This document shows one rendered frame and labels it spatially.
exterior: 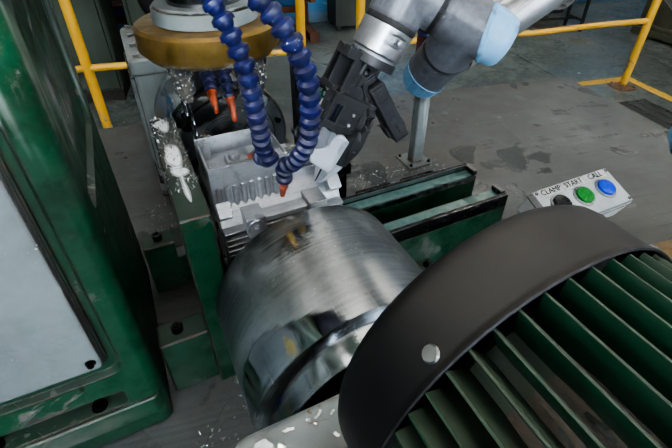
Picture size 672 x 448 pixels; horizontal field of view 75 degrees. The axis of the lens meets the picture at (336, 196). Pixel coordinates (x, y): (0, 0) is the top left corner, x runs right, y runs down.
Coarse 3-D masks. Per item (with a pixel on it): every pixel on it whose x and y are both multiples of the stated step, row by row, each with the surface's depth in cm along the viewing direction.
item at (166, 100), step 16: (160, 96) 91; (176, 96) 84; (240, 96) 85; (160, 112) 89; (176, 112) 82; (208, 112) 84; (224, 112) 85; (240, 112) 87; (272, 112) 90; (192, 128) 84; (208, 128) 86; (224, 128) 87; (240, 128) 89; (272, 128) 92; (192, 144) 86; (192, 160) 88
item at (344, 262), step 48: (288, 240) 48; (336, 240) 47; (384, 240) 50; (240, 288) 47; (288, 288) 43; (336, 288) 42; (384, 288) 42; (240, 336) 45; (288, 336) 40; (336, 336) 39; (240, 384) 46; (288, 384) 39; (336, 384) 38
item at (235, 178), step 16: (208, 144) 68; (224, 144) 71; (240, 144) 72; (272, 144) 71; (208, 160) 69; (224, 160) 69; (240, 160) 67; (208, 176) 62; (224, 176) 63; (240, 176) 64; (256, 176) 66; (272, 176) 67; (208, 192) 69; (224, 192) 65; (240, 192) 66; (256, 192) 67; (272, 192) 69
